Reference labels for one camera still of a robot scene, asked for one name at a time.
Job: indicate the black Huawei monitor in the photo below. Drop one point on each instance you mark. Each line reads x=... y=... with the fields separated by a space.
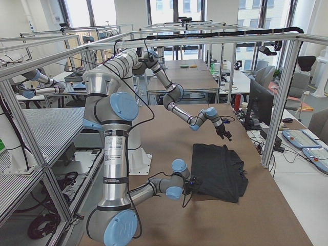
x=259 y=107

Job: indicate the red water bottle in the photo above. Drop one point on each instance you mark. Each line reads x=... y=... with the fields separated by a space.
x=237 y=102

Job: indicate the aluminium frame post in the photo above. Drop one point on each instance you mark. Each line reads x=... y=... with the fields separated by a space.
x=284 y=87

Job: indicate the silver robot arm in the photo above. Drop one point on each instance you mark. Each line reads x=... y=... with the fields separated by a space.
x=115 y=219
x=137 y=62

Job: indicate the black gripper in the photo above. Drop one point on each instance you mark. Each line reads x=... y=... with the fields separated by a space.
x=220 y=129
x=193 y=188

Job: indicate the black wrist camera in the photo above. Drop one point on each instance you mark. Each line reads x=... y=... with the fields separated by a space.
x=227 y=120
x=196 y=182

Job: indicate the black graphic t-shirt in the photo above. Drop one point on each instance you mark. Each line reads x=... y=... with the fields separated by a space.
x=221 y=171

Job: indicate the blue teach pendant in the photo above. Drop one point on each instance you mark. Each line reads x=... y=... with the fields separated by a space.
x=318 y=156
x=300 y=139

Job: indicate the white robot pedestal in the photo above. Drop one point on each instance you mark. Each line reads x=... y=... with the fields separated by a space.
x=139 y=160

